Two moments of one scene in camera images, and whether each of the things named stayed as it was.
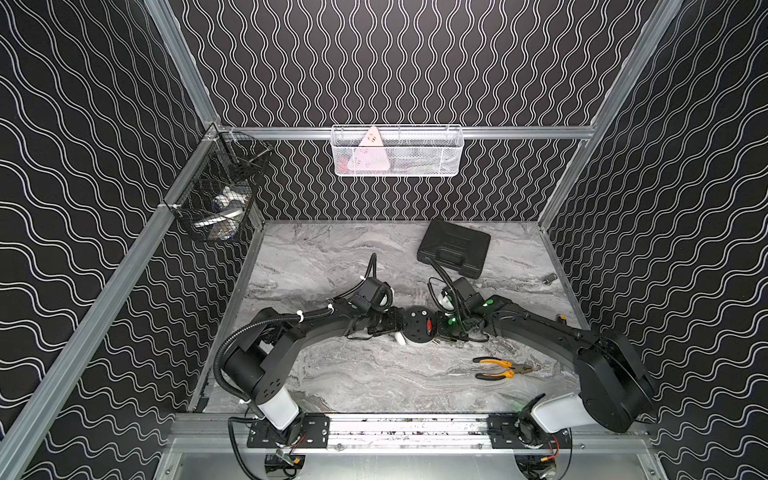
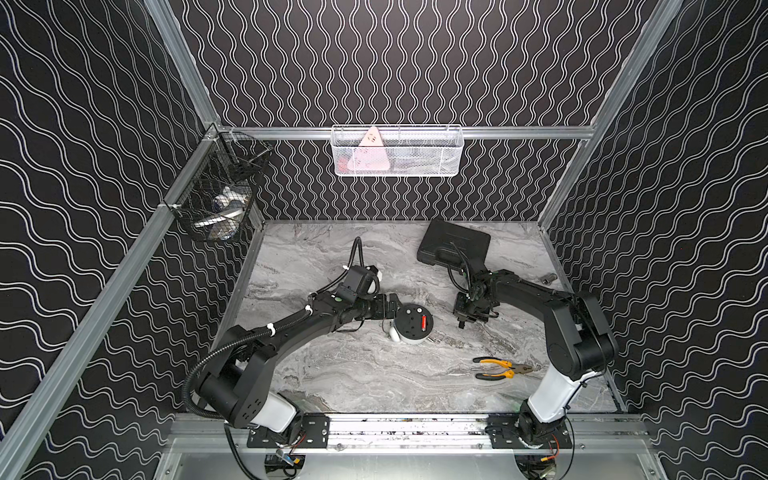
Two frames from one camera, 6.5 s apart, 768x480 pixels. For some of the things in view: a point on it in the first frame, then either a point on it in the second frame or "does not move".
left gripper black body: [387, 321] -> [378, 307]
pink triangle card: [371, 154] does not move
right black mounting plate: [504, 434] does not move
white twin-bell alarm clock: [414, 325] does not move
